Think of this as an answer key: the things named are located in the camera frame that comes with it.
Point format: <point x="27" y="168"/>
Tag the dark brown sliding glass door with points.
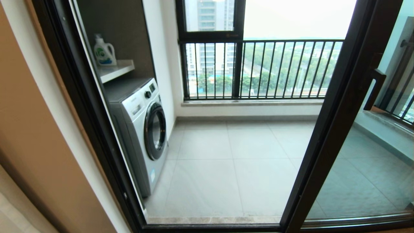
<point x="326" y="136"/>

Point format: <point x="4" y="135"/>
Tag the stone window sill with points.
<point x="252" y="102"/>

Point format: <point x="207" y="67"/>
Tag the silver front-load washing machine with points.
<point x="139" y="129"/>

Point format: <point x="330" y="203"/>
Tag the black balcony railing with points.
<point x="291" y="41"/>

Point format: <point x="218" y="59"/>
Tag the white detergent bottle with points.
<point x="104" y="53"/>

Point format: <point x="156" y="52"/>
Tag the dark brown cabinet niche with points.
<point x="123" y="26"/>

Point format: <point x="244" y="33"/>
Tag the black side railing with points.
<point x="397" y="77"/>

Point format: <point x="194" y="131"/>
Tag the black window frame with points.
<point x="210" y="35"/>

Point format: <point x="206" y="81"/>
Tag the white wall shelf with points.
<point x="116" y="69"/>

